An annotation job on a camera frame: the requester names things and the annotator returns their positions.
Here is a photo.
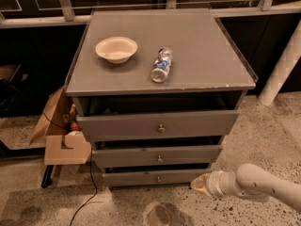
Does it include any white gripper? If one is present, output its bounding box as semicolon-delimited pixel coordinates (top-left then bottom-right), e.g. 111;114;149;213
190;170;240;198

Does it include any grey bottom drawer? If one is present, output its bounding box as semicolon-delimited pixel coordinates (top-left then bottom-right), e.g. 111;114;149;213
103;169;210;187

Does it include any grey drawer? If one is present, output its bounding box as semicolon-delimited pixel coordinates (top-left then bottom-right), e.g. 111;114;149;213
78;110;239;141
103;169;210;187
93;145;222;168

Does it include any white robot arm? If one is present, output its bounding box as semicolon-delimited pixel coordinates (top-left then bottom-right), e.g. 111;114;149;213
190;164;301;213

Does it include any grey middle drawer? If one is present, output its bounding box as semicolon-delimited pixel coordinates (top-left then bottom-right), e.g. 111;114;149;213
93;145;222;168

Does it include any grey top drawer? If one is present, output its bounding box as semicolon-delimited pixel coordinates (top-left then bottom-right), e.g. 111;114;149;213
78;110;239;141

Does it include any grey drawer cabinet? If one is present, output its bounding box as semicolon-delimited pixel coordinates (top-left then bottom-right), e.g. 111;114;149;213
66;8;257;175

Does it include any open cardboard box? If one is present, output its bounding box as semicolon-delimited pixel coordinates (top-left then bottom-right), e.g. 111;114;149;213
29;88;91;165

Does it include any white diagonal support pole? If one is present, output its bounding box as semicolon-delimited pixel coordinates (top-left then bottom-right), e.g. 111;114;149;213
258;21;301;106

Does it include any clear plastic water bottle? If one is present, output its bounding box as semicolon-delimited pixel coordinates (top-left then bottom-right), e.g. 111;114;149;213
150;47;173;83

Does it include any black cylindrical leg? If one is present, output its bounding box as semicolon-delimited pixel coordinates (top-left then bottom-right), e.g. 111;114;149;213
41;165;54;188

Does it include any white paper bowl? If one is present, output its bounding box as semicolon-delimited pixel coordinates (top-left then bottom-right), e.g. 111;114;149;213
95;37;137;64

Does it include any metal window railing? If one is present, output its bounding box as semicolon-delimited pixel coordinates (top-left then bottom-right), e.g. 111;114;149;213
0;0;301;30

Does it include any black power cable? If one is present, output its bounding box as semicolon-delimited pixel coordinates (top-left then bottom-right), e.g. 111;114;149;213
40;110;99;226

